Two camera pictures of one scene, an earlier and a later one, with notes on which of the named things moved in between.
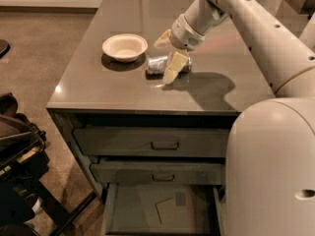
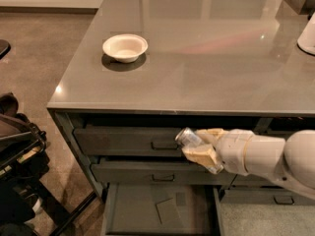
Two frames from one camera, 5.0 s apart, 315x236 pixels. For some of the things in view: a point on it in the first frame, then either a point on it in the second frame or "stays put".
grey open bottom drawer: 163,209 stays put
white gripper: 184,33 -> 233,150
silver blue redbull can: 157,67 -> 187,138
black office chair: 28,206 stays put
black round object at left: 4,47 stays put
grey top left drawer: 204,143 stays put
